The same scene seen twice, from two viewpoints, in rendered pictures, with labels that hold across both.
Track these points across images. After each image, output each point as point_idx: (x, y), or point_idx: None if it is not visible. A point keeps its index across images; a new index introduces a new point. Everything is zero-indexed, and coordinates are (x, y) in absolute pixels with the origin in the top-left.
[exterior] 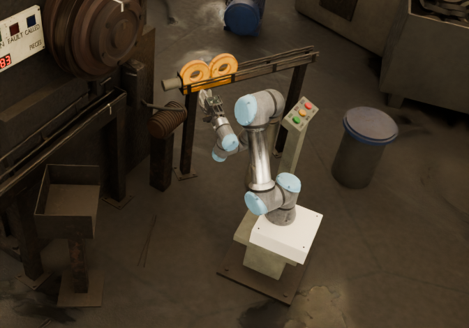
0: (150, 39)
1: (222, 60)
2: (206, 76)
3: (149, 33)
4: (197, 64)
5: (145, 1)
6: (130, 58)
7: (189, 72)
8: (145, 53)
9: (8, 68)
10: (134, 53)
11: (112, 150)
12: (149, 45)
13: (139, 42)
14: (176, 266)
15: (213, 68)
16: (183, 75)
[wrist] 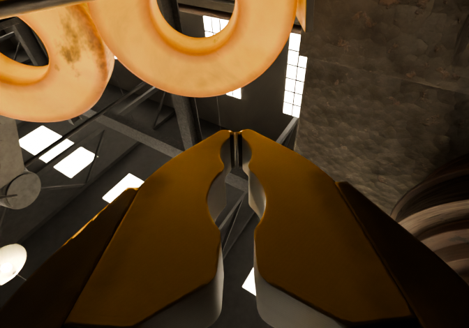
0: (326, 32)
1: (57, 106)
2: (109, 2)
3: (326, 54)
4: (203, 92)
5: (307, 103)
6: (459, 29)
7: (247, 44)
8: None
9: None
10: (425, 35)
11: None
12: (337, 15)
13: (380, 56)
14: None
15: (86, 59)
16: (289, 26)
